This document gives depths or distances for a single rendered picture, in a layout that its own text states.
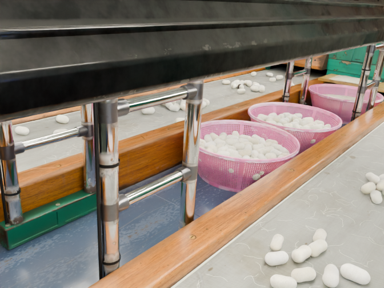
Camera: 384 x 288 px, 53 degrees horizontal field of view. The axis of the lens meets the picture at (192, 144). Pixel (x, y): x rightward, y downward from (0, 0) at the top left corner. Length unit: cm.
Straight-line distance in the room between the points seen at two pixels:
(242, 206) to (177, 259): 17
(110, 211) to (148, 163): 44
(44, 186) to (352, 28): 55
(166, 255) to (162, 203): 30
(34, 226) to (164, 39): 58
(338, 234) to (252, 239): 14
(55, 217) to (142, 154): 24
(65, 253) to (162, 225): 18
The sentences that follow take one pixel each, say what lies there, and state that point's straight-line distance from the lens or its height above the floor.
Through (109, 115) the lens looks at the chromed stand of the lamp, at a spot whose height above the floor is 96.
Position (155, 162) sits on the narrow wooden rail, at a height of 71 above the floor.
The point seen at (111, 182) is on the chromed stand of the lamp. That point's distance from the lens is 44.
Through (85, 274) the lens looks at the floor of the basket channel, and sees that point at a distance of 64.
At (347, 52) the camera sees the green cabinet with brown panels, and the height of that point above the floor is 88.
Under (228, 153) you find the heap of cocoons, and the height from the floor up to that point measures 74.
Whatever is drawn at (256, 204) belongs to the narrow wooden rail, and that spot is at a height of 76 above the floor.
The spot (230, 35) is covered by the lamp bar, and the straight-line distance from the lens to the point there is 22.
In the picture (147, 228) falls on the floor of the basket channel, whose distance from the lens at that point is 73.
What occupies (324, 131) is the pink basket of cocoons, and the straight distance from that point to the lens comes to 107.
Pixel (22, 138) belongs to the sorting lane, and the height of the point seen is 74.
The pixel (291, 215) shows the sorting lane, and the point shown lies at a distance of 69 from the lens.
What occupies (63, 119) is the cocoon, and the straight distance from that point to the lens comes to 106.
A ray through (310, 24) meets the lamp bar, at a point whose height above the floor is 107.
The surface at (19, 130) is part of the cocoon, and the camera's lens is 100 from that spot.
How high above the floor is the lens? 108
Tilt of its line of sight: 21 degrees down
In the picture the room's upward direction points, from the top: 4 degrees clockwise
